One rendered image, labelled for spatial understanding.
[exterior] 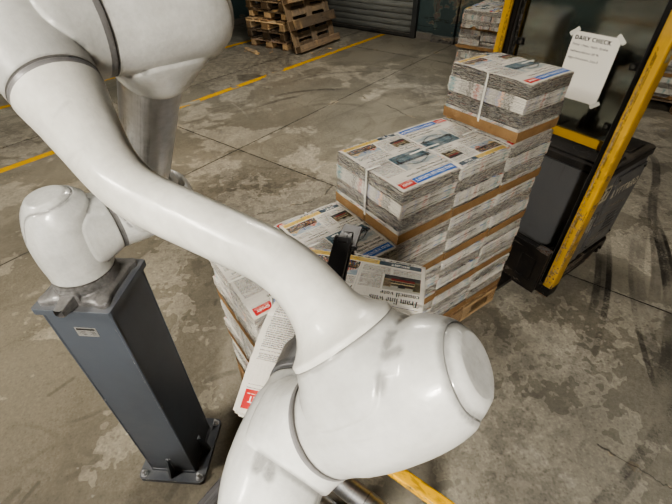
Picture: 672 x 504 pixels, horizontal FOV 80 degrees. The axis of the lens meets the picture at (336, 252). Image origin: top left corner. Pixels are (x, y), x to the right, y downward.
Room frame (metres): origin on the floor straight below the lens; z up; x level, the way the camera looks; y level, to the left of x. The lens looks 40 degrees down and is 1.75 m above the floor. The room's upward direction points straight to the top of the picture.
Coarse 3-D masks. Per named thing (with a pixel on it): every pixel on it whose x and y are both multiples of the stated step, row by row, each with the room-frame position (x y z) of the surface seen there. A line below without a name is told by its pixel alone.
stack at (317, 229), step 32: (288, 224) 1.26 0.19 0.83; (320, 224) 1.26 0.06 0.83; (352, 224) 1.26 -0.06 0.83; (448, 224) 1.30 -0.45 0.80; (480, 224) 1.43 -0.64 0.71; (384, 256) 1.09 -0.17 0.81; (416, 256) 1.20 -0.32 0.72; (224, 288) 1.01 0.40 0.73; (256, 288) 0.91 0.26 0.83; (256, 320) 0.79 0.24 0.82
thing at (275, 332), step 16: (272, 320) 0.48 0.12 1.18; (288, 320) 0.48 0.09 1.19; (272, 336) 0.45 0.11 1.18; (288, 336) 0.45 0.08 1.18; (256, 352) 0.42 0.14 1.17; (272, 352) 0.42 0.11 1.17; (256, 368) 0.39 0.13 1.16; (272, 368) 0.39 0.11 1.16; (256, 384) 0.37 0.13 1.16; (240, 400) 0.34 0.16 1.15; (240, 416) 0.34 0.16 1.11
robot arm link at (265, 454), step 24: (288, 384) 0.22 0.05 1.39; (264, 408) 0.20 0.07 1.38; (288, 408) 0.19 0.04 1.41; (240, 432) 0.19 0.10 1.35; (264, 432) 0.18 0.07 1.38; (288, 432) 0.17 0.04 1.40; (240, 456) 0.16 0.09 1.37; (264, 456) 0.16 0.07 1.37; (288, 456) 0.15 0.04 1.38; (240, 480) 0.14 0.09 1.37; (264, 480) 0.14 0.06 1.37; (288, 480) 0.14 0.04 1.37; (312, 480) 0.14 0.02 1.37; (336, 480) 0.14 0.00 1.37
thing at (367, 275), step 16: (320, 256) 0.68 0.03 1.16; (352, 256) 0.69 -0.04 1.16; (368, 256) 0.70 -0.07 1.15; (352, 272) 0.62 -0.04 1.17; (368, 272) 0.62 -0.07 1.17; (384, 272) 0.63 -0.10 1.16; (400, 272) 0.63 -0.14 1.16; (416, 272) 0.64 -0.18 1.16; (352, 288) 0.56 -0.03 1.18; (368, 288) 0.56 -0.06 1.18; (384, 288) 0.56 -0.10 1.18; (400, 288) 0.57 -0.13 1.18; (416, 288) 0.57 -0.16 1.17
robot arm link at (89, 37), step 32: (0, 0) 0.49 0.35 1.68; (32, 0) 0.50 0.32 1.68; (64, 0) 0.51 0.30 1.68; (96, 0) 0.53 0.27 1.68; (0, 32) 0.46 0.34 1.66; (32, 32) 0.47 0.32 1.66; (64, 32) 0.49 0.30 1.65; (96, 32) 0.52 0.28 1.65; (0, 64) 0.44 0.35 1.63; (96, 64) 0.52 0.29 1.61
